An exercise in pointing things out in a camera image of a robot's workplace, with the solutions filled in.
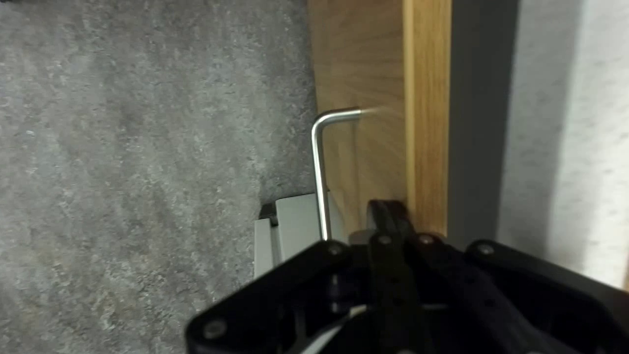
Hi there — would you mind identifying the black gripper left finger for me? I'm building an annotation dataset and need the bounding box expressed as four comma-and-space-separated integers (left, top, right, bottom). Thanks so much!
185, 199, 395, 354

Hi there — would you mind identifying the silver drawer handle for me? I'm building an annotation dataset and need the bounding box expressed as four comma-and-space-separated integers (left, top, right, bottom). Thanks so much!
309, 106, 383, 244

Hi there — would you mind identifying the wooden front white drawer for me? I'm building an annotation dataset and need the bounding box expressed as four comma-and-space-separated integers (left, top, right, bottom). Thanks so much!
305, 0, 456, 242

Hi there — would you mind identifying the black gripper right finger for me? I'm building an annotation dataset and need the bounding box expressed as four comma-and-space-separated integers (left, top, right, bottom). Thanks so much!
391, 199, 629, 354

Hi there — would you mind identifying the grey metal frame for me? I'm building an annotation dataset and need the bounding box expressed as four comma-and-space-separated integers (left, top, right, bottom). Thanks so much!
252, 191, 350, 281

